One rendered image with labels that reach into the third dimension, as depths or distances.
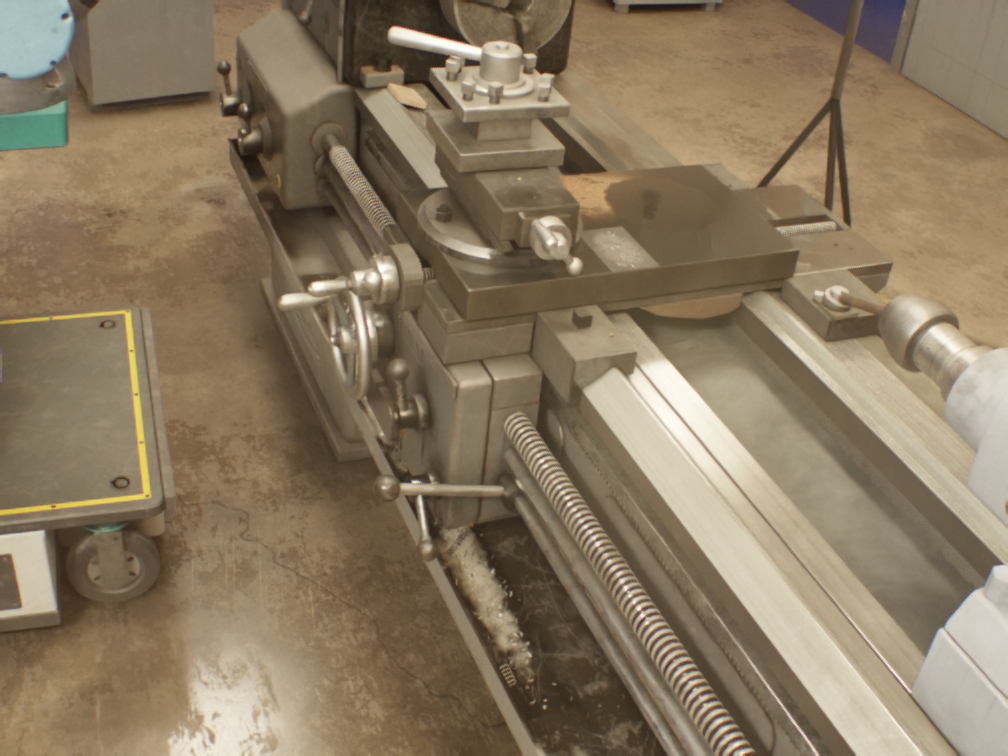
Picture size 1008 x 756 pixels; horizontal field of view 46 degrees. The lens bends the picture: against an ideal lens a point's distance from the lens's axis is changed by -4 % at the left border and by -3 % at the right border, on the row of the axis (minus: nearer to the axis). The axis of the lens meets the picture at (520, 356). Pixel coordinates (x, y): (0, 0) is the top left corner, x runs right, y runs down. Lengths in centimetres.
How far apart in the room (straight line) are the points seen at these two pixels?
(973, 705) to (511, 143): 102
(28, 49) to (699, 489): 102
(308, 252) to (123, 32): 185
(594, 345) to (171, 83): 312
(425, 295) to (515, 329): 14
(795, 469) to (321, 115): 132
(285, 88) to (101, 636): 120
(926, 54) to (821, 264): 387
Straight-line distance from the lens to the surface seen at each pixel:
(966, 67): 567
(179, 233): 379
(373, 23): 255
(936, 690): 134
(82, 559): 245
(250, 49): 297
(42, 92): 189
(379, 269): 180
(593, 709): 184
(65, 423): 248
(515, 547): 206
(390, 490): 174
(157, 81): 460
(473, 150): 178
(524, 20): 239
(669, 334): 206
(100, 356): 266
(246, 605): 251
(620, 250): 184
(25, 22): 166
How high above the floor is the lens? 179
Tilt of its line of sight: 33 degrees down
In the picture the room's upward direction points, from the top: 7 degrees clockwise
